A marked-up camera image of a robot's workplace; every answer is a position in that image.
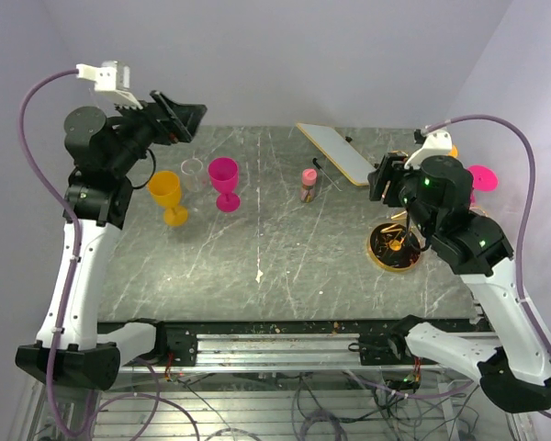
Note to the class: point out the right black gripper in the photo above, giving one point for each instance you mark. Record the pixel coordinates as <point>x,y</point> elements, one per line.
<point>392,168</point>

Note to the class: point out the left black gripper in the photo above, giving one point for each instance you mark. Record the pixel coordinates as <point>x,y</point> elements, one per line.
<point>172,121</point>

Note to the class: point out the clear wine glass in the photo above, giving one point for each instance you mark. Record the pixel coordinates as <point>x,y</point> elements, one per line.
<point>194,179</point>

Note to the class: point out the pink wine glass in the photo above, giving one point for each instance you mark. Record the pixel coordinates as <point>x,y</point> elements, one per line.
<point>224,177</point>
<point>484,180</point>

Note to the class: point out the orange wine glass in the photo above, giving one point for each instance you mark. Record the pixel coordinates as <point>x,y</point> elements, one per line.
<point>454,152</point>
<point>165,189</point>

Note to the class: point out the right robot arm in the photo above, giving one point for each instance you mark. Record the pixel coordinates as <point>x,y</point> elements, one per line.
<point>515,374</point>

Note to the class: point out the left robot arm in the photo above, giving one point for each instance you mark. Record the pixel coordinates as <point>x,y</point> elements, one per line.
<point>68,351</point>

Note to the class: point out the gold wine glass rack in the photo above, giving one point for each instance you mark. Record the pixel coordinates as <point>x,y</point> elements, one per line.
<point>395,248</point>

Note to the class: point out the yellow framed tilted mirror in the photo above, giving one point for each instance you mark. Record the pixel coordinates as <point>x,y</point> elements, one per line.
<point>339,152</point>

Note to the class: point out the small pink capped bottle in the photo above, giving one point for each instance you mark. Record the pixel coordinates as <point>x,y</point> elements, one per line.
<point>308,181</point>

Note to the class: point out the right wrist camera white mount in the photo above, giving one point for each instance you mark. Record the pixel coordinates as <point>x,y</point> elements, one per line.
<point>438,142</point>

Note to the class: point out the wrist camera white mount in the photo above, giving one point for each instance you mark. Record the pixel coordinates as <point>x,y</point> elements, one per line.
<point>112,80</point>
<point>438,142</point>

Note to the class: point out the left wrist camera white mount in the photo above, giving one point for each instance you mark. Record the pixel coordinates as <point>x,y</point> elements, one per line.
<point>112,80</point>

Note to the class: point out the aluminium rail frame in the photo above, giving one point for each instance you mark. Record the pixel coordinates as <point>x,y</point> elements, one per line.
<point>294,346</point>

